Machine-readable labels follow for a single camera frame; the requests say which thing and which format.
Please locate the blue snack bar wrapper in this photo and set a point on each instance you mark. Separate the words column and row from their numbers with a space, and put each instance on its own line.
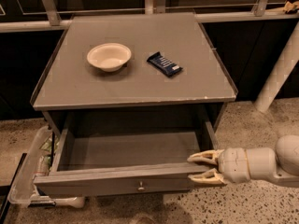
column 164, row 65

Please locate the clear plastic bin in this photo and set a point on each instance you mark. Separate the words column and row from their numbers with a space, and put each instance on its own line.
column 37, row 163

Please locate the grey top drawer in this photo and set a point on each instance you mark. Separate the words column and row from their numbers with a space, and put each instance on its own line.
column 97, row 159

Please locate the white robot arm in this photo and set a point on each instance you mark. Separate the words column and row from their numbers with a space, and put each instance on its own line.
column 279, row 166

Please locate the white paper bowl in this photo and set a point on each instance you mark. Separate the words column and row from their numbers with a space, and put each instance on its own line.
column 109, row 57

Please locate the metal railing frame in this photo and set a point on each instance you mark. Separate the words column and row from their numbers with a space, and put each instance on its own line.
column 44, row 15

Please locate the grey drawer cabinet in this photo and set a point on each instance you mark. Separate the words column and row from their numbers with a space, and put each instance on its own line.
column 70, row 83

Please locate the white diagonal post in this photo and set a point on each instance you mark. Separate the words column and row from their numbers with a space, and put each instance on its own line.
column 287, row 60

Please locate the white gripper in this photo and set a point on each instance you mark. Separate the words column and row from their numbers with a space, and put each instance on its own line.
column 233, row 164

